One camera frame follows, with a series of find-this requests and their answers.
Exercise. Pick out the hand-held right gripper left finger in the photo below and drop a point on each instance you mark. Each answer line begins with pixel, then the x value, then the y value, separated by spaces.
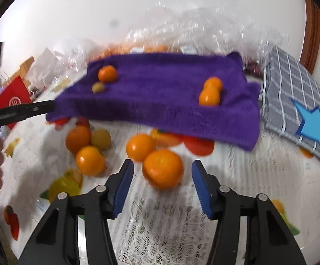
pixel 122 189

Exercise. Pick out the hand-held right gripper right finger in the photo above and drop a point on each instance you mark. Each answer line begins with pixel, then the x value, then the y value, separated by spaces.
pixel 202 191

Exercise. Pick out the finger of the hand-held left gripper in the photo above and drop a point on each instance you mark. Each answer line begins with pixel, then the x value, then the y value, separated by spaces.
pixel 19 112

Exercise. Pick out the large orange mandarin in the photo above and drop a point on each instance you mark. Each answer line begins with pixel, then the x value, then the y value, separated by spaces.
pixel 162 168

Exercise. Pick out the purple towel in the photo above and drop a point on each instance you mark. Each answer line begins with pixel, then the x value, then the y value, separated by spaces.
pixel 162 96

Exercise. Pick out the red box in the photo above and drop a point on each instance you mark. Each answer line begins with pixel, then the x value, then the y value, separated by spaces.
pixel 10 96

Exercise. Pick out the cardboard box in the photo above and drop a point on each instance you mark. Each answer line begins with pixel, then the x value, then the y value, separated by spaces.
pixel 25 66

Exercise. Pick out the white lace fruit-print tablecloth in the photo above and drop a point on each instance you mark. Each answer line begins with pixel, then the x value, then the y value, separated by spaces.
pixel 245 176

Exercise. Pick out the white paper bag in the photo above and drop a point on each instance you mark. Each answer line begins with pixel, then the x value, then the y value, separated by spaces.
pixel 42 63

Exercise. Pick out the yellow-green fruit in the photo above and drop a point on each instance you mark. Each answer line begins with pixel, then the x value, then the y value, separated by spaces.
pixel 101 139

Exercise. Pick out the small green fruit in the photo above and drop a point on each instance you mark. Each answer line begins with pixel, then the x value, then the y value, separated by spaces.
pixel 97 87

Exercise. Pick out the grey checked cloth blue star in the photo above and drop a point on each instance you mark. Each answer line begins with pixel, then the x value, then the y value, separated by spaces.
pixel 292 93

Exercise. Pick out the clear plastic bag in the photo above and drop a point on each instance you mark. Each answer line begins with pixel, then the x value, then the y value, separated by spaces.
pixel 204 27

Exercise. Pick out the wooden door frame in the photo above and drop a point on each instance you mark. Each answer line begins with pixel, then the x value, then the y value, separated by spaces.
pixel 312 30

